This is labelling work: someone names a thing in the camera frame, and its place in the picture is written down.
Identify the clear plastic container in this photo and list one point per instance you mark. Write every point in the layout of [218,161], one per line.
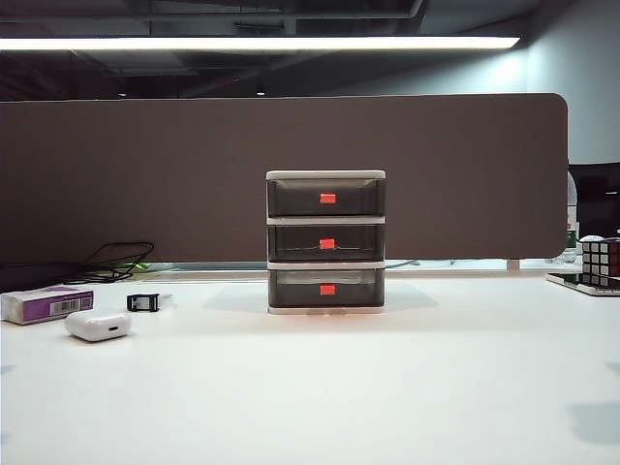
[295,242]

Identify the white plastic drawer cabinet frame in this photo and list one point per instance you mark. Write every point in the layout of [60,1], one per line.
[325,173]

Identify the white earphone charging case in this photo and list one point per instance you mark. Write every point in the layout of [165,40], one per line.
[97,325]

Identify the black smartphone white case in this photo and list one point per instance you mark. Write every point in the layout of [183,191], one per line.
[564,279]

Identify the brown fabric desk partition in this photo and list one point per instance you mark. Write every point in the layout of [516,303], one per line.
[145,184]

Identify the small black plastic clip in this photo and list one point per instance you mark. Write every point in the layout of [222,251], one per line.
[143,302]

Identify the long ceiling light strip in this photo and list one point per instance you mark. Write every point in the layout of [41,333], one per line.
[242,42]

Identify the white partition foot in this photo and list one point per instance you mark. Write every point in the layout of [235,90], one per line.
[512,264]

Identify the black laptop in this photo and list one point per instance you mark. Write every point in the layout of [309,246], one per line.
[29,276]

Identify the purple and white box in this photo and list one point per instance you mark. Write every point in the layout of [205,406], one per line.
[34,305]

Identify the Rubik's cube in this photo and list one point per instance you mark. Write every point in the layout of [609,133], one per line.
[603,261]

